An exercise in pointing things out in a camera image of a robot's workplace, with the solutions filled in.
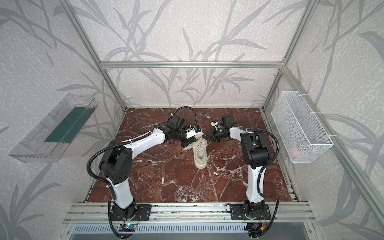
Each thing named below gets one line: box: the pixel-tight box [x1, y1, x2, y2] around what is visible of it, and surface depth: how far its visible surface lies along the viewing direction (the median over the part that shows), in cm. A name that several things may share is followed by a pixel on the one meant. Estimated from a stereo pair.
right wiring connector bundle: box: [244, 220, 267, 232], surface depth 74 cm
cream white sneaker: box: [193, 138, 208, 169], surface depth 91 cm
